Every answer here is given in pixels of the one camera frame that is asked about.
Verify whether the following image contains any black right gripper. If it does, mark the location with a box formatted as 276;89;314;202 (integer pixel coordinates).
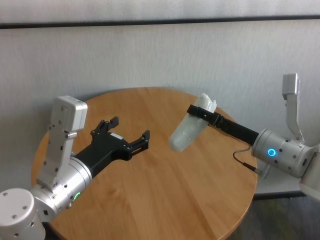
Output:
186;104;261;146

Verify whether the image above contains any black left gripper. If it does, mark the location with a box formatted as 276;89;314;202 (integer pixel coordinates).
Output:
73;115;152;180

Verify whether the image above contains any white sandbag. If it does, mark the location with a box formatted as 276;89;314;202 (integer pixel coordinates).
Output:
168;92;217;153

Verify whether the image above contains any black baseboard strip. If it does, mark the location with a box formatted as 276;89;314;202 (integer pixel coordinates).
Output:
253;191;310;201

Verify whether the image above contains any right arm connector cable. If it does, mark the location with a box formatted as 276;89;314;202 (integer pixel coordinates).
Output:
232;146;264;175

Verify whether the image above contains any black wall rail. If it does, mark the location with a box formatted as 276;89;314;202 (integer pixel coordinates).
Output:
0;15;320;30

